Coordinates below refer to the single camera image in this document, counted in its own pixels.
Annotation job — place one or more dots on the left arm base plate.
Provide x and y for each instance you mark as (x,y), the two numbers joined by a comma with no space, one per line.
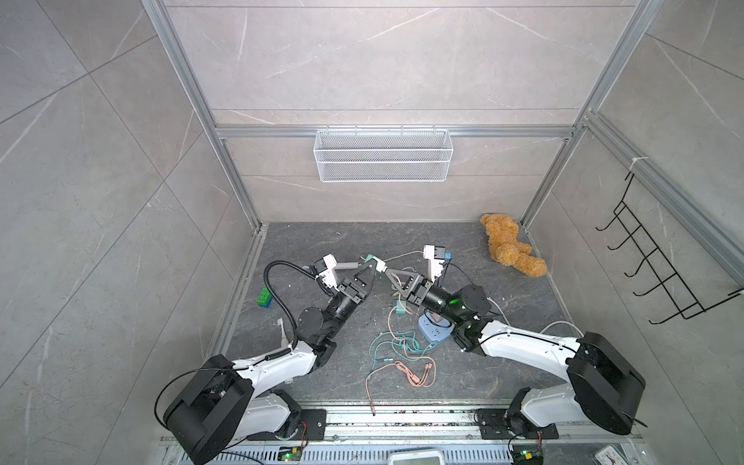
(309,424)

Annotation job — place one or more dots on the blue power strip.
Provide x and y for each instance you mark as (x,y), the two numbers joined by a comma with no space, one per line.
(434,332)

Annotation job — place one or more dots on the white electric toothbrush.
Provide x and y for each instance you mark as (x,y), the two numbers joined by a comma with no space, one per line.
(347,266)
(284,339)

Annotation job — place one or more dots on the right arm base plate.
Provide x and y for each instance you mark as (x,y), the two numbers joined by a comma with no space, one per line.
(501,424)

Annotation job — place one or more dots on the green toy block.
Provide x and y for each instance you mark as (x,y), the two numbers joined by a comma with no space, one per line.
(264,298)

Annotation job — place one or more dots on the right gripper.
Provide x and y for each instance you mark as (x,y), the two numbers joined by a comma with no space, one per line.
(420,291)

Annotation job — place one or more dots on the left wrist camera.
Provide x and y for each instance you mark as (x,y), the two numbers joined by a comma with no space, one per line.
(326,271)

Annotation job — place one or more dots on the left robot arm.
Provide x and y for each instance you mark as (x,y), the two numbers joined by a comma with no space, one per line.
(228,400)

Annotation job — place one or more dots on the white wire mesh basket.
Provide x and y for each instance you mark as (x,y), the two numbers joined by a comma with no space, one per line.
(383,156)

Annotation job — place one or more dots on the green charger plug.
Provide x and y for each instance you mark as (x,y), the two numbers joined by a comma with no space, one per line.
(379,265)

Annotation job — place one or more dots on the black wall hook rack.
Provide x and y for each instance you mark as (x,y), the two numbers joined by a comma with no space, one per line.
(685,302)

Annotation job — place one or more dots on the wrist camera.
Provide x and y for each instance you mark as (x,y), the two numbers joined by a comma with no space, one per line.
(436,257)
(326,271)

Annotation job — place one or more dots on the teal charger plug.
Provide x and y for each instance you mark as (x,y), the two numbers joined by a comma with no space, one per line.
(400,308)

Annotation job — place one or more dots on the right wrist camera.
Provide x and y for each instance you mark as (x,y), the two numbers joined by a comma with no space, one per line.
(436,257)

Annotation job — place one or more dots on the brown teddy bear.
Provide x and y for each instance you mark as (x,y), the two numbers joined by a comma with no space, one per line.
(505,248)

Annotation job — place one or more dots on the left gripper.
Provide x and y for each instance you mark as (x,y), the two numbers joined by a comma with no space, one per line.
(351,294)

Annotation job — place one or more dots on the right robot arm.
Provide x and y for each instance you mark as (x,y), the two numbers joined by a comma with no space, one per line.
(598,384)

